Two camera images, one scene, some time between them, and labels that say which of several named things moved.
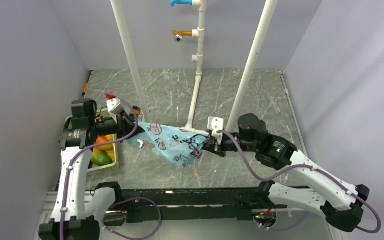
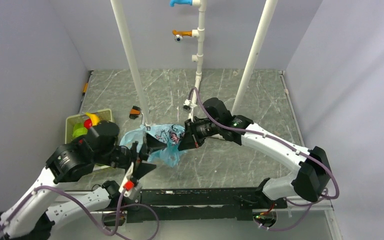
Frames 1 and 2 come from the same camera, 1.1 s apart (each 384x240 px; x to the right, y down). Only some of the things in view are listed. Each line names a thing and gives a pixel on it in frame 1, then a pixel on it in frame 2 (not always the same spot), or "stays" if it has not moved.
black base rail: (156, 205) stays
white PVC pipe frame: (199, 35) stays
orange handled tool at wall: (86, 84) stays
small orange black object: (137, 109) stays
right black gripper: (212, 145) -> (188, 141)
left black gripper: (126, 125) -> (150, 144)
